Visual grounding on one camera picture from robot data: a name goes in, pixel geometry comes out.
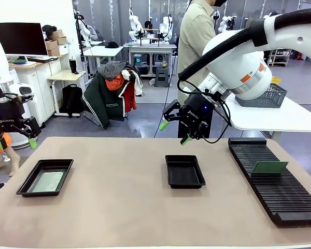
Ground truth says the white cabinet with wooden top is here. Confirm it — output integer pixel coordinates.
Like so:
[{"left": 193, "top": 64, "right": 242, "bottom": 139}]
[{"left": 9, "top": 54, "right": 68, "bottom": 128}]

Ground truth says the small beige desk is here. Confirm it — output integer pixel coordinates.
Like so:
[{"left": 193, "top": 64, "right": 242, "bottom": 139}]
[{"left": 47, "top": 70, "right": 88, "bottom": 117}]

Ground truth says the black slotted board rack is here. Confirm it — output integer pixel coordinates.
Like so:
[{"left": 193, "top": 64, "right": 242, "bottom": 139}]
[{"left": 228, "top": 137, "right": 311, "bottom": 226}]

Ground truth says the grey plastic stool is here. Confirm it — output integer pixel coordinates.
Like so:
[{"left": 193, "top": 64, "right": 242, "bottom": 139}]
[{"left": 154, "top": 66, "right": 169, "bottom": 88}]

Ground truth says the background person with headset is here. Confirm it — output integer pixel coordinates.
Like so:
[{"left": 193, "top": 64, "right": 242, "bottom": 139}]
[{"left": 77, "top": 15, "right": 97, "bottom": 42}]

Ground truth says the seated background person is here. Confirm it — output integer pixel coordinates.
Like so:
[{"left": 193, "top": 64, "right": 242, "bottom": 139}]
[{"left": 144, "top": 20, "right": 156, "bottom": 34}]

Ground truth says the black ESD tray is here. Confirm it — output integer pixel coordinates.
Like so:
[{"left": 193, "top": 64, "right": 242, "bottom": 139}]
[
  {"left": 165, "top": 155, "right": 206, "bottom": 189},
  {"left": 16, "top": 159, "right": 74, "bottom": 198}
]

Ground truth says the white side table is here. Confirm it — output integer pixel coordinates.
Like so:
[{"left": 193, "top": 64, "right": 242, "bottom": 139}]
[{"left": 181, "top": 87, "right": 311, "bottom": 142}]

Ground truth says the black keyboard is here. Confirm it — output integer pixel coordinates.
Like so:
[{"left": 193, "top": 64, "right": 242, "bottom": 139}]
[{"left": 27, "top": 56, "right": 59, "bottom": 63}]

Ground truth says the black computer monitor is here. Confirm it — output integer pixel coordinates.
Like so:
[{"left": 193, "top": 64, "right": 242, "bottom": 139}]
[{"left": 0, "top": 22, "right": 49, "bottom": 56}]

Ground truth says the grey mesh plastic basket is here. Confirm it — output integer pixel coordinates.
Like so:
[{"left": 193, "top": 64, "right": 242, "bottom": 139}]
[{"left": 235, "top": 82, "right": 288, "bottom": 108}]

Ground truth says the black camera stand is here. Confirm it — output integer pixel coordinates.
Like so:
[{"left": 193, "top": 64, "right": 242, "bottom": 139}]
[{"left": 74, "top": 9, "right": 85, "bottom": 62}]

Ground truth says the thin black camera cable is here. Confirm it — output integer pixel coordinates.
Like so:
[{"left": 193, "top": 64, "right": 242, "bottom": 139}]
[{"left": 177, "top": 79, "right": 233, "bottom": 145}]

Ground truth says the person in beige shirt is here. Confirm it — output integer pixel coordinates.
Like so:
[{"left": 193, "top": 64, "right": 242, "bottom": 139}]
[{"left": 177, "top": 0, "right": 228, "bottom": 139}]

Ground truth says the pile of jackets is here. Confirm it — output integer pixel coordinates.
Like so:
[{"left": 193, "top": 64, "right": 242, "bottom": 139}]
[{"left": 81, "top": 61, "right": 144, "bottom": 130}]

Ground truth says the white background table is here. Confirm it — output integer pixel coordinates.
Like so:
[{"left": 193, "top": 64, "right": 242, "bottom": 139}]
[{"left": 82, "top": 45, "right": 124, "bottom": 78}]

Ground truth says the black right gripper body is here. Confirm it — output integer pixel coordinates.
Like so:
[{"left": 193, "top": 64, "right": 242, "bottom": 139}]
[{"left": 180, "top": 94, "right": 213, "bottom": 140}]

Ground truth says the white storage shelf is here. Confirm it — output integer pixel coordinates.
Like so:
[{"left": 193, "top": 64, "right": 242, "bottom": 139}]
[{"left": 268, "top": 49, "right": 292, "bottom": 67}]

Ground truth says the green perforated circuit board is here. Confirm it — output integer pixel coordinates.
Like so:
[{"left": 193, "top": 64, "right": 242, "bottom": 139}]
[
  {"left": 32, "top": 171, "right": 65, "bottom": 193},
  {"left": 250, "top": 161, "right": 289, "bottom": 175}
]

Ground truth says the black backpack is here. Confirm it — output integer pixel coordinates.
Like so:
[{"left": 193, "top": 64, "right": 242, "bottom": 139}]
[{"left": 60, "top": 84, "right": 84, "bottom": 118}]

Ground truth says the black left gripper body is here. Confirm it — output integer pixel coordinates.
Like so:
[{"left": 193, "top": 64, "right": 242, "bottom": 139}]
[{"left": 0, "top": 89, "right": 25, "bottom": 130}]

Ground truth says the grey background workbench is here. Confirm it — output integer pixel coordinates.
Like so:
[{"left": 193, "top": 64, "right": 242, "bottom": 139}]
[{"left": 123, "top": 43, "right": 178, "bottom": 78}]

